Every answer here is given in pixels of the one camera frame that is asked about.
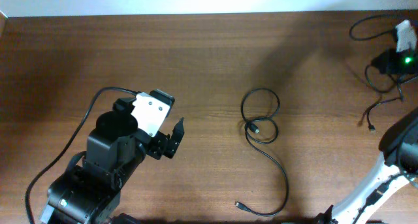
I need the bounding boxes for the black cable dark plug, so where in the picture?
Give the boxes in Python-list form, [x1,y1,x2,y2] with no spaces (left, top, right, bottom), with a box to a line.
[234,88,290,217]

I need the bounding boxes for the black cable gold plug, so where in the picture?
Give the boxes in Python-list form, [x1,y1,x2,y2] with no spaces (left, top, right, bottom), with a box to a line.
[363,65,417,132]

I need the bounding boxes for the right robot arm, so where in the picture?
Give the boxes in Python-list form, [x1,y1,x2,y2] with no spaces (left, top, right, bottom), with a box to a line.
[313,48,417,224]

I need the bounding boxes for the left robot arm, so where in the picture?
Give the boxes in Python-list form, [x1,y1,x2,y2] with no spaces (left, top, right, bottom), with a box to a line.
[40,90,184,223]

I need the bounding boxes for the left camera black cable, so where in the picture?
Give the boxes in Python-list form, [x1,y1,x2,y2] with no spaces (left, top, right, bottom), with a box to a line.
[24,86,140,224]

